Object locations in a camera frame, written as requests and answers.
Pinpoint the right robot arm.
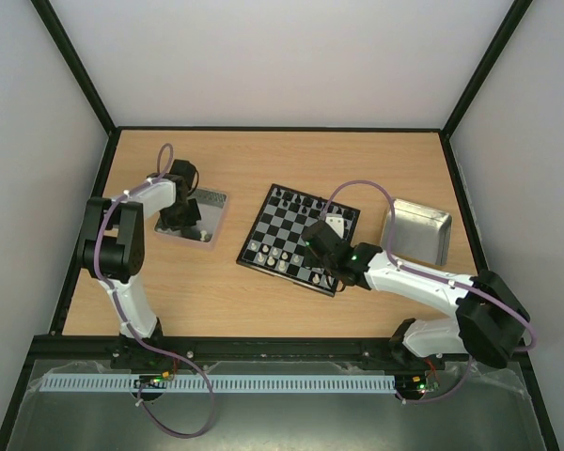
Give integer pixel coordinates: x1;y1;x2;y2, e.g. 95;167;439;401
302;220;530;368

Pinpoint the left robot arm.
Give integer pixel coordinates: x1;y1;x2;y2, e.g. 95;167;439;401
76;160;201;358

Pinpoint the left metal tray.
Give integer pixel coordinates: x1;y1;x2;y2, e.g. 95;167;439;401
153;188;229;250

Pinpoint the metal tray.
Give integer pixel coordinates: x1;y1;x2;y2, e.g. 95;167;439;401
391;198;452;267
153;188;229;250

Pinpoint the black white chessboard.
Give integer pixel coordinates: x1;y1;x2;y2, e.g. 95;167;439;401
236;184;338;297

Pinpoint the right metal tray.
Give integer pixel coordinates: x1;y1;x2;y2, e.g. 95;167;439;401
391;198;452;267

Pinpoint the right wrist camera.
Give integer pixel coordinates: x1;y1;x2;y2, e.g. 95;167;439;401
325;213;345;239

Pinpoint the black metal frame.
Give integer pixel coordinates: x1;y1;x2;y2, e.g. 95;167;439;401
0;0;558;450

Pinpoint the light blue cable duct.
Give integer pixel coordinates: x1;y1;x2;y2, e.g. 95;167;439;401
39;373;396;395

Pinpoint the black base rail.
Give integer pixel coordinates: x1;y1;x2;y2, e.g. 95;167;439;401
27;335;527;372

